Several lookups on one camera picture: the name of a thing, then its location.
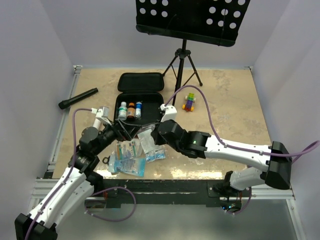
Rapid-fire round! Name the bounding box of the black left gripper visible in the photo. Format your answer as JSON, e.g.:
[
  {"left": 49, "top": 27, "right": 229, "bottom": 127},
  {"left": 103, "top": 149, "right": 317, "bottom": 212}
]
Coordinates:
[{"left": 93, "top": 117, "right": 142, "bottom": 155}]

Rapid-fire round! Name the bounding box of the white green medicine bottle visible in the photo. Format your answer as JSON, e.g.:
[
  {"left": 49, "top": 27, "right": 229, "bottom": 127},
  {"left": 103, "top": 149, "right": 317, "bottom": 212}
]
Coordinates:
[{"left": 118, "top": 101, "right": 128, "bottom": 121}]

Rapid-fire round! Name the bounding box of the bandage strips plastic bag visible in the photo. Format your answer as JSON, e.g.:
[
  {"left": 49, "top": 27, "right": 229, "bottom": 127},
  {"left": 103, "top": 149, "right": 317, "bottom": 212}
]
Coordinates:
[{"left": 115, "top": 139, "right": 143, "bottom": 160}]

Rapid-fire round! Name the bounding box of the brown medicine bottle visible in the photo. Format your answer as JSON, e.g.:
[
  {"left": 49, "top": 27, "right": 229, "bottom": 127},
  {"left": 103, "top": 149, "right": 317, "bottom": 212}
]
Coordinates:
[{"left": 126, "top": 102, "right": 136, "bottom": 119}]

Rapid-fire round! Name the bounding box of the white blue medicine bottle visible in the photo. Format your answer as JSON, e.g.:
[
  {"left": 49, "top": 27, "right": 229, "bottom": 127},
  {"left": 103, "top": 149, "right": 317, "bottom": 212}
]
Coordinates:
[{"left": 135, "top": 101, "right": 142, "bottom": 119}]

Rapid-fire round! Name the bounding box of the white gauze plastic bag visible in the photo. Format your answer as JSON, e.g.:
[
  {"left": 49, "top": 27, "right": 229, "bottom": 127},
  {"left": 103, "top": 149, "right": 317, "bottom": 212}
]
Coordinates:
[{"left": 137, "top": 124, "right": 157, "bottom": 154}]

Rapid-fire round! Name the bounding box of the red black medicine kit case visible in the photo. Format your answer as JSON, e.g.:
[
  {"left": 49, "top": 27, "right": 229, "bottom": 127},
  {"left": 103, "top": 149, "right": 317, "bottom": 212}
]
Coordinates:
[{"left": 113, "top": 72, "right": 165, "bottom": 125}]

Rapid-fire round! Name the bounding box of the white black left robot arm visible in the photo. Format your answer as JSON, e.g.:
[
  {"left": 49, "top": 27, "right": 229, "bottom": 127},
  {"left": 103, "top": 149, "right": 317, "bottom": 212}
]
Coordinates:
[{"left": 14, "top": 120, "right": 132, "bottom": 240}]

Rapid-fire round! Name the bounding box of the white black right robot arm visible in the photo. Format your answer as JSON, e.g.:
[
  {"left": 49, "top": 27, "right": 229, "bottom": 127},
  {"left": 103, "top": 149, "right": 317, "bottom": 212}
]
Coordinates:
[{"left": 151, "top": 120, "right": 292, "bottom": 197}]

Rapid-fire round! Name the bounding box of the blue wipes packet bag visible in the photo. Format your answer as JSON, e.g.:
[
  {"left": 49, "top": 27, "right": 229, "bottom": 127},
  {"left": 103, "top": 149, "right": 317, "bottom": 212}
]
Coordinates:
[{"left": 145, "top": 146, "right": 166, "bottom": 163}]

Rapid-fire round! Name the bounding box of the colourful toy block car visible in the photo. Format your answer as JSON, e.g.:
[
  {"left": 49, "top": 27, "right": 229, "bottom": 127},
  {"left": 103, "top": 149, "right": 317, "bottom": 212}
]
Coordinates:
[{"left": 182, "top": 92, "right": 196, "bottom": 112}]

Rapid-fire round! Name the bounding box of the blue medical pouch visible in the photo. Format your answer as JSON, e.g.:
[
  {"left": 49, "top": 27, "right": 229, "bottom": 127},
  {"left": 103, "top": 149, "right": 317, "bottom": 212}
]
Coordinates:
[{"left": 108, "top": 154, "right": 146, "bottom": 177}]

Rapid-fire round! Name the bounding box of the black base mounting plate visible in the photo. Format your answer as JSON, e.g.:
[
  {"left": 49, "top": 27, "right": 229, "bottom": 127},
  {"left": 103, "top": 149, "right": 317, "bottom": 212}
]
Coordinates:
[{"left": 85, "top": 177, "right": 250, "bottom": 208}]

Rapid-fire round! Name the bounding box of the black flashlight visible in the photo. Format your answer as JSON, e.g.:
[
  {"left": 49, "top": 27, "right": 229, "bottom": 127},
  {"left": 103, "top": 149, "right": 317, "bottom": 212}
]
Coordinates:
[{"left": 58, "top": 88, "right": 99, "bottom": 110}]

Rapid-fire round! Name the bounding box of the black music stand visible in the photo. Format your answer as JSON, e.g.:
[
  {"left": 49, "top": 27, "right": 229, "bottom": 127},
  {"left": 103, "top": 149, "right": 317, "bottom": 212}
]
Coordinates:
[{"left": 135, "top": 0, "right": 250, "bottom": 90}]

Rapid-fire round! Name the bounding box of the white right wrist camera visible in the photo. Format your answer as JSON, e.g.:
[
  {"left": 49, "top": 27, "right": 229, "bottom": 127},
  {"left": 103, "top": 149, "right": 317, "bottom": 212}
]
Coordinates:
[{"left": 159, "top": 104, "right": 178, "bottom": 123}]

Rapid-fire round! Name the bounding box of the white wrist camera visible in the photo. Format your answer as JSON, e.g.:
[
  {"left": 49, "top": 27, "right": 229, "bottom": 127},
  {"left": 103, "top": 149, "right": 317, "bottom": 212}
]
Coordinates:
[
  {"left": 159, "top": 104, "right": 178, "bottom": 123},
  {"left": 91, "top": 106, "right": 111, "bottom": 129}
]

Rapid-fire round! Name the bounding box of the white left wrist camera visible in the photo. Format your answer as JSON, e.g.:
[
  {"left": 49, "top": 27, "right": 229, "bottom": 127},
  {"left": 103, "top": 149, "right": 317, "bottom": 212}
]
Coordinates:
[{"left": 91, "top": 106, "right": 111, "bottom": 129}]

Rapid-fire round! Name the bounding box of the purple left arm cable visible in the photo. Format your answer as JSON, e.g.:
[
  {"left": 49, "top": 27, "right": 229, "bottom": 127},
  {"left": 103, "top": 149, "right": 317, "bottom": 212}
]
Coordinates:
[{"left": 23, "top": 107, "right": 138, "bottom": 240}]

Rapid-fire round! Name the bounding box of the aluminium frame rail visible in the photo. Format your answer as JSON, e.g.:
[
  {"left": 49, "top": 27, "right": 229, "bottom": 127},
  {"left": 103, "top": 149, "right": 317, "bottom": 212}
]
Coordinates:
[{"left": 32, "top": 65, "right": 83, "bottom": 201}]

